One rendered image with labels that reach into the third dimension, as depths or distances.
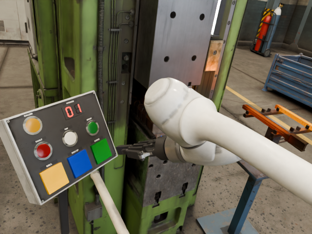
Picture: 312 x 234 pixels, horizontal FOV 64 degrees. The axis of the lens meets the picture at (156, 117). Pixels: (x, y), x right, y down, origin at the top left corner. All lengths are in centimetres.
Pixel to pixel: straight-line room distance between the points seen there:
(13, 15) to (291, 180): 617
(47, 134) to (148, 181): 68
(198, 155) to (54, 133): 48
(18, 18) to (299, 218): 599
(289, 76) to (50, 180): 453
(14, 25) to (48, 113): 555
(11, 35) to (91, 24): 538
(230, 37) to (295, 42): 883
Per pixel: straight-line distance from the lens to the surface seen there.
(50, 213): 213
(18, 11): 631
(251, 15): 932
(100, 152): 97
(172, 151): 68
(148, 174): 133
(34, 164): 85
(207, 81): 152
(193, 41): 117
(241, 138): 45
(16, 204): 225
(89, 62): 113
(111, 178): 152
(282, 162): 46
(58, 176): 88
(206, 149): 60
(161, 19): 106
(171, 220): 187
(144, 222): 163
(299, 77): 489
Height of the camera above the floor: 159
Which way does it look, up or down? 28 degrees down
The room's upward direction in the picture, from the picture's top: 8 degrees clockwise
